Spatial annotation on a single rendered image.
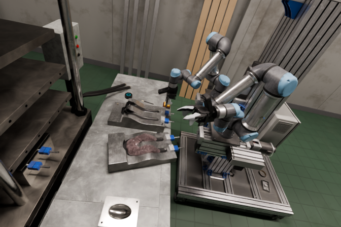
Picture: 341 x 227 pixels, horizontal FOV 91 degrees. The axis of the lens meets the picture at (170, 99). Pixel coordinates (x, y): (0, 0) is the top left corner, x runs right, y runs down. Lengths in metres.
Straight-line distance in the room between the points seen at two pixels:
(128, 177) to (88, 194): 0.26
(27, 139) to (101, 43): 2.85
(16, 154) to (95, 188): 0.48
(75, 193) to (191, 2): 3.03
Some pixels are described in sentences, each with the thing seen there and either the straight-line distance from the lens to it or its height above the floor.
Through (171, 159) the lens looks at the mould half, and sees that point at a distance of 1.39.
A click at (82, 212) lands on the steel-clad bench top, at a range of 1.27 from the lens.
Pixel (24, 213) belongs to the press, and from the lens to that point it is 1.38.
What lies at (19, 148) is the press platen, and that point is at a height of 1.04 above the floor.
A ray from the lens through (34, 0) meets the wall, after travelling 4.30.
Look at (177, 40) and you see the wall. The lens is 3.46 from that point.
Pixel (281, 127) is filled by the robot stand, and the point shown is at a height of 1.15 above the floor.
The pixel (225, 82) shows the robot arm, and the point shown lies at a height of 1.25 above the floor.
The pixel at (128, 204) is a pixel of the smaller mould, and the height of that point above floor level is 0.87.
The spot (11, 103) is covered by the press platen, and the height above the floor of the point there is 1.29.
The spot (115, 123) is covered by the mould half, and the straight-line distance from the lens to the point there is 1.57.
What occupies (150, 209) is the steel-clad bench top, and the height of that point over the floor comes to 0.80.
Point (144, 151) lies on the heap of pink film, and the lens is 1.31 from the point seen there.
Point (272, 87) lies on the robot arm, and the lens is 1.08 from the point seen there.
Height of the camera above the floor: 1.99
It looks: 37 degrees down
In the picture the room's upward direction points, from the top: 14 degrees clockwise
